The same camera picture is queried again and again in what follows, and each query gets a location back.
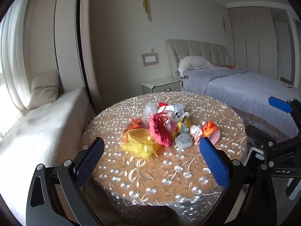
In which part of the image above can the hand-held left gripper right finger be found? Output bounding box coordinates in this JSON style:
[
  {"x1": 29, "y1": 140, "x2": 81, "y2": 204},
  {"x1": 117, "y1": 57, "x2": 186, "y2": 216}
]
[{"x1": 199, "y1": 137, "x2": 278, "y2": 226}]

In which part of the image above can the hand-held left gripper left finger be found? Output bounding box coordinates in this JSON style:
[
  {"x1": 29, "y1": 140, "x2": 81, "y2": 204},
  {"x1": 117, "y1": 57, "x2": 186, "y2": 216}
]
[{"x1": 26, "y1": 137, "x2": 105, "y2": 226}]

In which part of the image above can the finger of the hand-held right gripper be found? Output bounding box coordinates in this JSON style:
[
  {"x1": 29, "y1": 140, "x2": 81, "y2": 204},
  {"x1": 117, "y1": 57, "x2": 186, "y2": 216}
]
[
  {"x1": 245, "y1": 124, "x2": 301, "y2": 177},
  {"x1": 268, "y1": 96, "x2": 301, "y2": 132}
]

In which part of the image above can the white trash bin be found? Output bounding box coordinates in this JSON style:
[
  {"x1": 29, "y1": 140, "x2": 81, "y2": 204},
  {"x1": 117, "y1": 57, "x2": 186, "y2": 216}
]
[{"x1": 245, "y1": 146, "x2": 301, "y2": 202}]

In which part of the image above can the white paper towel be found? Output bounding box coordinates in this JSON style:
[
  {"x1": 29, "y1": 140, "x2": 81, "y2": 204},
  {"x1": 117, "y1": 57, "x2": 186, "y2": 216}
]
[{"x1": 189, "y1": 125, "x2": 204, "y2": 145}]

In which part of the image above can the yellow plastic bag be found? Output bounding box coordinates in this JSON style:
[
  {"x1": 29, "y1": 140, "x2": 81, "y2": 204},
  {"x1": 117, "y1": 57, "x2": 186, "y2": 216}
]
[{"x1": 120, "y1": 128, "x2": 163, "y2": 159}]

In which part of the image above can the clear packet with orange contents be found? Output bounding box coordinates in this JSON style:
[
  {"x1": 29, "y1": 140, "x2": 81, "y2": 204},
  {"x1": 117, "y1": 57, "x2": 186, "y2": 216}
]
[{"x1": 122, "y1": 118, "x2": 151, "y2": 134}]

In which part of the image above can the mauve bed skirt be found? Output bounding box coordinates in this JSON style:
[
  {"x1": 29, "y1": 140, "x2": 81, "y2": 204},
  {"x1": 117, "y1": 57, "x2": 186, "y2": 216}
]
[{"x1": 233, "y1": 109, "x2": 294, "y2": 144}]

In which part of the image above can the orange plastic wrapper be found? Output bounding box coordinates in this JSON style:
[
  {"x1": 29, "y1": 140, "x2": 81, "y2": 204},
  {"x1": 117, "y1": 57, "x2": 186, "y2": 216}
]
[{"x1": 201, "y1": 121, "x2": 218, "y2": 138}]

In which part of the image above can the lavender bed blanket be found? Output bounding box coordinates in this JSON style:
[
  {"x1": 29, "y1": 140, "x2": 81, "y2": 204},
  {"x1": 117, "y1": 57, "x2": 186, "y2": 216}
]
[{"x1": 182, "y1": 66, "x2": 301, "y2": 137}]

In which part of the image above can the grey crumpled lump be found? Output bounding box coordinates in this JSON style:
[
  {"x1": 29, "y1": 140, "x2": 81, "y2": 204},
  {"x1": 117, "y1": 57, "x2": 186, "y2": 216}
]
[{"x1": 174, "y1": 133, "x2": 192, "y2": 150}]

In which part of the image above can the yellow snack wrapper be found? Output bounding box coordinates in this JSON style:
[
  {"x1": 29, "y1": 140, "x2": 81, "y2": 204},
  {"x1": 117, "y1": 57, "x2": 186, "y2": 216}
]
[{"x1": 175, "y1": 116, "x2": 191, "y2": 137}]

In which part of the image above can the round table with embroidered cloth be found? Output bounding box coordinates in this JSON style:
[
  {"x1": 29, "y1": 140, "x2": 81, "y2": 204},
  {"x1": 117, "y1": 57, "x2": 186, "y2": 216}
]
[{"x1": 79, "y1": 91, "x2": 248, "y2": 226}]

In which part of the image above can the white door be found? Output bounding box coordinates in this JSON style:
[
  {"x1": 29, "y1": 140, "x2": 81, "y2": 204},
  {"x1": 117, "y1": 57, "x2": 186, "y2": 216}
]
[{"x1": 270, "y1": 6, "x2": 301, "y2": 87}]

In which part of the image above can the cream window seat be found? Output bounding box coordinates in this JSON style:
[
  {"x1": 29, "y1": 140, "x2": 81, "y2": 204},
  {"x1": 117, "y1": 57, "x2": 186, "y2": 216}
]
[{"x1": 0, "y1": 87, "x2": 91, "y2": 226}]

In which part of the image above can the clear wrapper with black print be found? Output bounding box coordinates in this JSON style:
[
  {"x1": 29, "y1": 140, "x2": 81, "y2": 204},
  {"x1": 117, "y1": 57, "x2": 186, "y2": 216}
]
[{"x1": 170, "y1": 104, "x2": 189, "y2": 120}]

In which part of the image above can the red knitted cloth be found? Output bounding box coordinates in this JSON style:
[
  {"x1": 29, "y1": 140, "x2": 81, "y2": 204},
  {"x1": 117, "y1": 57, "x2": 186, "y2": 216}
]
[{"x1": 149, "y1": 114, "x2": 176, "y2": 147}]

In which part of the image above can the beige wardrobe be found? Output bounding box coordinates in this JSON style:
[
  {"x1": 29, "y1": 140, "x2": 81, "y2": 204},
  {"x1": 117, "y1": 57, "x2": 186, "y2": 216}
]
[{"x1": 228, "y1": 6, "x2": 279, "y2": 76}]

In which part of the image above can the red and white wrapper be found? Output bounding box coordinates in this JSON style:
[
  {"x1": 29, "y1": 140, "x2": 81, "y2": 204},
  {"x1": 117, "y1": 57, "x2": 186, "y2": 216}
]
[{"x1": 157, "y1": 102, "x2": 174, "y2": 115}]

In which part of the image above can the clear plastic bag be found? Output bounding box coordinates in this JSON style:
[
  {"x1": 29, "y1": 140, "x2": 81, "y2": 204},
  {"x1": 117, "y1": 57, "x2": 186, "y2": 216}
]
[{"x1": 142, "y1": 102, "x2": 163, "y2": 120}]

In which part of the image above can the beige cushion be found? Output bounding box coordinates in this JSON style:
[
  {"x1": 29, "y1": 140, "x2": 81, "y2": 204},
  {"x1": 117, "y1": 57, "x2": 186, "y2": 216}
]
[{"x1": 28, "y1": 70, "x2": 60, "y2": 110}]

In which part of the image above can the beige tufted headboard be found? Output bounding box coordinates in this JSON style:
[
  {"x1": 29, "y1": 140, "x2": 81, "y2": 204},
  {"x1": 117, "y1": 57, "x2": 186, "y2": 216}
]
[{"x1": 165, "y1": 39, "x2": 231, "y2": 78}]

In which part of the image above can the white ruffled pillow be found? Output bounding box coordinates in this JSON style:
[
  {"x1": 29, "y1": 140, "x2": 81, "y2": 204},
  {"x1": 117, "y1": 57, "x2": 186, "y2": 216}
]
[{"x1": 177, "y1": 56, "x2": 214, "y2": 77}]

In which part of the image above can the white nightstand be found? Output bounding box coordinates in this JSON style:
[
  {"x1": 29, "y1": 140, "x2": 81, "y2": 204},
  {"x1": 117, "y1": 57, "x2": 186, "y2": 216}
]
[{"x1": 141, "y1": 76, "x2": 181, "y2": 95}]

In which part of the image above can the white sheer curtain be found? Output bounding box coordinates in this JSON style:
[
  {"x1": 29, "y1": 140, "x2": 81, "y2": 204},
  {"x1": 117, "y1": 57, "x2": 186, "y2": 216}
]
[{"x1": 0, "y1": 0, "x2": 36, "y2": 134}]

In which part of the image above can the framed wall switch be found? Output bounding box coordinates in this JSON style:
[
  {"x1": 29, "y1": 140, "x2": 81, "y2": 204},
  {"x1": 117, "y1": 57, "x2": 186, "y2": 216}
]
[{"x1": 142, "y1": 51, "x2": 160, "y2": 67}]

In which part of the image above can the large gold wall ornament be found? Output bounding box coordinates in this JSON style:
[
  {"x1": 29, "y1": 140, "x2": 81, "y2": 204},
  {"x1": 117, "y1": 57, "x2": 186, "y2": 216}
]
[{"x1": 142, "y1": 0, "x2": 152, "y2": 21}]

